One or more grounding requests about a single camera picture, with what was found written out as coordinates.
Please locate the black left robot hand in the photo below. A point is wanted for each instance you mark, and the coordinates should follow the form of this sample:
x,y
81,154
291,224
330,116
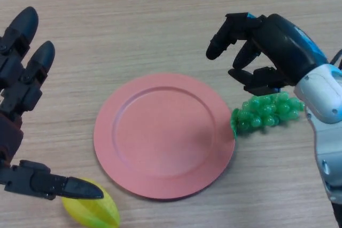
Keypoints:
x,y
20,94

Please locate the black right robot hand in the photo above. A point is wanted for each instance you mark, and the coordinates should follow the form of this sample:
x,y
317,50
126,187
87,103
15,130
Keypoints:
x,y
288,49

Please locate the green grapes bunch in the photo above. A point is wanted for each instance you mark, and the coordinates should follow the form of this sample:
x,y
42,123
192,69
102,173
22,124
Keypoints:
x,y
267,111

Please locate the pink round plate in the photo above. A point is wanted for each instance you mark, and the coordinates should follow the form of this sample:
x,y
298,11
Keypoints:
x,y
164,135

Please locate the yellow starfruit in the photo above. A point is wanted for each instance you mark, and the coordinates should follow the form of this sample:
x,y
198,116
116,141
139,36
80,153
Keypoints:
x,y
96,212

